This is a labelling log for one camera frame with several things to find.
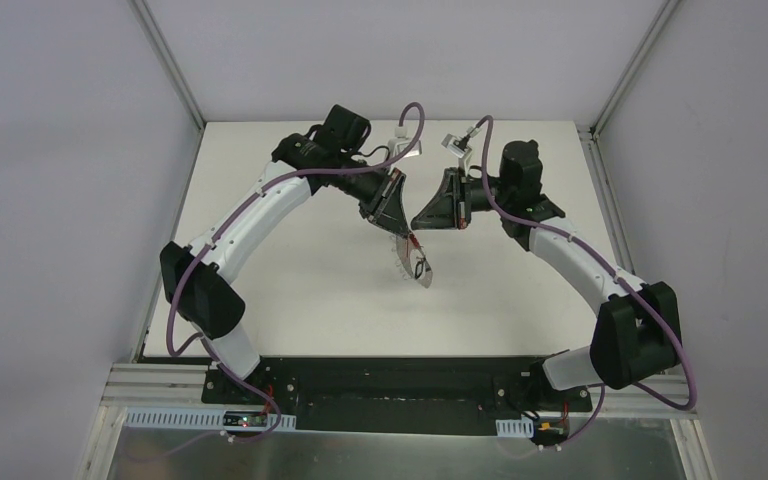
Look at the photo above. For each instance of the key with red tag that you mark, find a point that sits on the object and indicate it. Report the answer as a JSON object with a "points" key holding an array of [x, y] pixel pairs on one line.
{"points": [[413, 244]]}

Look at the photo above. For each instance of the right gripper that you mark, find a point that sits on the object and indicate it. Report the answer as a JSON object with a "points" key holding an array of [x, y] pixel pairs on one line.
{"points": [[457, 199]]}

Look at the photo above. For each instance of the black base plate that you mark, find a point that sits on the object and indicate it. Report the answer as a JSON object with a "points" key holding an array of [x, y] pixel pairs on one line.
{"points": [[463, 396]]}

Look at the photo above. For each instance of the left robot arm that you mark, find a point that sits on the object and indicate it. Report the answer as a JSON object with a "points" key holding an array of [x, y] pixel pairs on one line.
{"points": [[197, 278]]}

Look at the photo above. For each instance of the left controller board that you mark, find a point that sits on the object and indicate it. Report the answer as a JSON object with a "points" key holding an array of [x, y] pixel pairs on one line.
{"points": [[245, 420]]}

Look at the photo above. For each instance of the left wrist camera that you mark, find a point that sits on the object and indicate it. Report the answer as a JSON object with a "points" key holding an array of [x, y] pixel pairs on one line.
{"points": [[402, 145]]}

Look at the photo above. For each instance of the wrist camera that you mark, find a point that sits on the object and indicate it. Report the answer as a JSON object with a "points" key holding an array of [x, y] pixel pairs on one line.
{"points": [[460, 147], [402, 145]]}

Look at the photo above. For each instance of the controller board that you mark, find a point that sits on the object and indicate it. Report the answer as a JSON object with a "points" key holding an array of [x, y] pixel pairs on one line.
{"points": [[550, 432], [245, 420]]}

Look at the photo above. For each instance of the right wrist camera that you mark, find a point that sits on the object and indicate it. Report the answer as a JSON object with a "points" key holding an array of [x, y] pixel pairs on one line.
{"points": [[460, 147]]}

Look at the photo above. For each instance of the right controller board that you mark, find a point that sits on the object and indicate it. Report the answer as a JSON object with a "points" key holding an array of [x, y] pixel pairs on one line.
{"points": [[550, 432]]}

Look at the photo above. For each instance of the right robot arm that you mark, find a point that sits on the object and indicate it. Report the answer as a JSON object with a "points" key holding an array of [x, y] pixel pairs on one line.
{"points": [[637, 323]]}

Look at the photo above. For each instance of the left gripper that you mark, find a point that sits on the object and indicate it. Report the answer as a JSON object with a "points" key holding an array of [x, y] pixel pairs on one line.
{"points": [[383, 198]]}

